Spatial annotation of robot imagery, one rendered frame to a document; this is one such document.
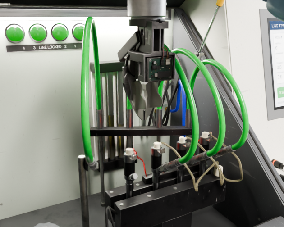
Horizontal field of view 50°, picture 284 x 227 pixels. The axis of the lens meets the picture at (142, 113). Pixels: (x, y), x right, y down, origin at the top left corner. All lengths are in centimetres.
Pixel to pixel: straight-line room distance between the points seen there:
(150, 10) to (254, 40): 50
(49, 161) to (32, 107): 18
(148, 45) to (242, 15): 47
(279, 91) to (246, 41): 20
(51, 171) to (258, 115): 67
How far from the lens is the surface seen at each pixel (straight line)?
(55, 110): 97
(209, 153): 75
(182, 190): 85
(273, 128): 108
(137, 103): 65
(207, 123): 99
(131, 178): 77
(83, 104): 53
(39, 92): 95
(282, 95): 110
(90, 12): 93
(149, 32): 59
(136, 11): 60
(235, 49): 96
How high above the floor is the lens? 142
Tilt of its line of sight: 17 degrees down
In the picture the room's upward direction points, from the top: straight up
